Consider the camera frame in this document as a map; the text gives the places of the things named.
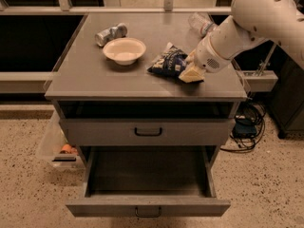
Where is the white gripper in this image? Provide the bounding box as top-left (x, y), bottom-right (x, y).
top-left (179, 31), bottom-right (234, 83)

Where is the blue chip bag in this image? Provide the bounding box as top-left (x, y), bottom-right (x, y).
top-left (147, 43), bottom-right (187, 78)

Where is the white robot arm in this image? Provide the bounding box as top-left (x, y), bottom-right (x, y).
top-left (179, 0), bottom-right (304, 83)

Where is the grey drawer cabinet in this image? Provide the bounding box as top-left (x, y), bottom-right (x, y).
top-left (46, 13), bottom-right (246, 160)

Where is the closed grey upper drawer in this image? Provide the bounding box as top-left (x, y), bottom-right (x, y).
top-left (60, 119), bottom-right (235, 146)

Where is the open grey lower drawer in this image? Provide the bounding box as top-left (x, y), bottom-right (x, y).
top-left (66, 146), bottom-right (230, 218)

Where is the clear plastic water bottle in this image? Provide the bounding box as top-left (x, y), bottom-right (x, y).
top-left (188, 12), bottom-right (217, 38)

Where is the white bowl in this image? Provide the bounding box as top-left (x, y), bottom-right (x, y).
top-left (103, 38), bottom-right (146, 66)

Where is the silver soda can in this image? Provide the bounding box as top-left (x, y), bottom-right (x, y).
top-left (95, 23), bottom-right (127, 48)

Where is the blue box on floor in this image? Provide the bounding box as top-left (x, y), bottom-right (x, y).
top-left (233, 119), bottom-right (257, 139)

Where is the dark cabinet at right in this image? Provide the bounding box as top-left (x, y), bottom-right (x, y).
top-left (269, 47), bottom-right (304, 140)

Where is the orange object in bin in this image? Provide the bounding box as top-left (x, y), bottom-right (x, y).
top-left (60, 144), bottom-right (78, 155)

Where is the clear plastic storage bin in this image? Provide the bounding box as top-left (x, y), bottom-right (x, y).
top-left (36, 111), bottom-right (85, 169)

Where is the black cable bundle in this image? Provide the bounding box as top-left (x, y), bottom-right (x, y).
top-left (219, 102), bottom-right (266, 154)

